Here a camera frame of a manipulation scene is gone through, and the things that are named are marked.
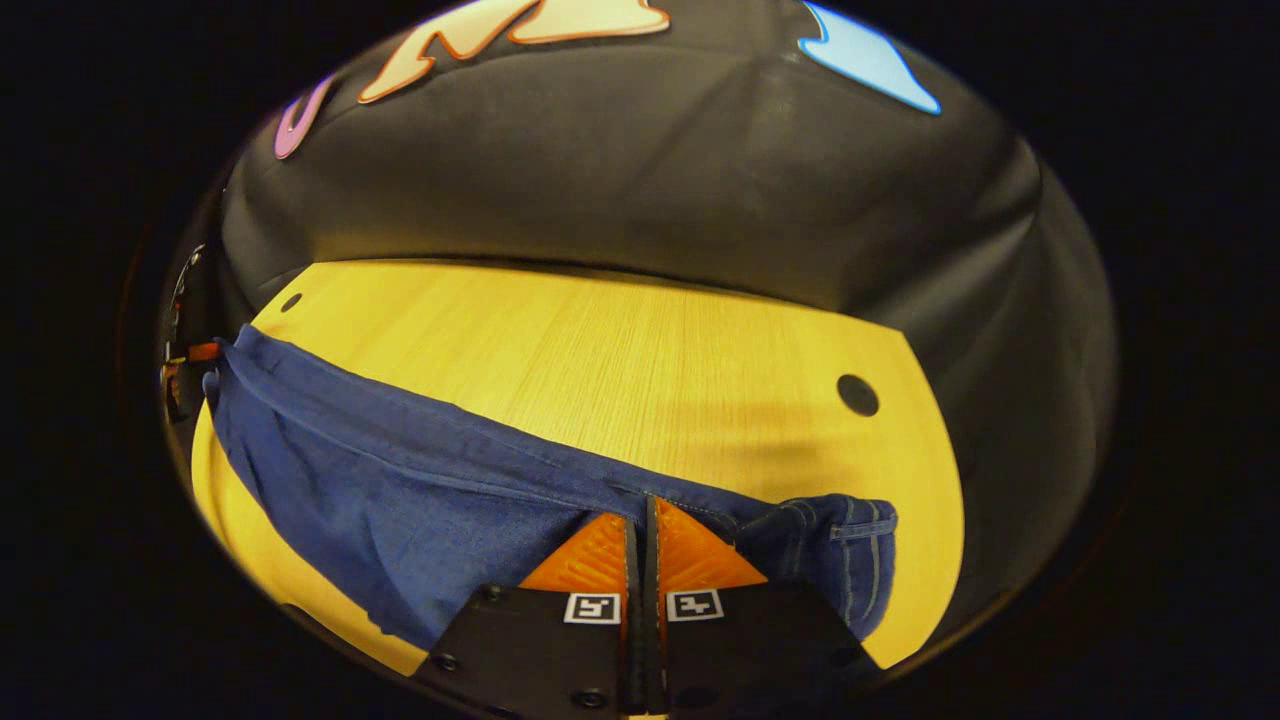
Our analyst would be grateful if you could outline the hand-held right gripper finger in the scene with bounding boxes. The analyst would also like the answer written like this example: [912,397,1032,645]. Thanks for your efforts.
[415,512,642,717]
[645,497,883,713]

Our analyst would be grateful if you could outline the blue jeans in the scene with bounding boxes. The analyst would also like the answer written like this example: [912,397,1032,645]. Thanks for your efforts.
[203,325,899,651]

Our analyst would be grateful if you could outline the black backdrop cloth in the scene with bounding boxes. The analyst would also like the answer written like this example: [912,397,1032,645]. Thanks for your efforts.
[215,0,1119,661]

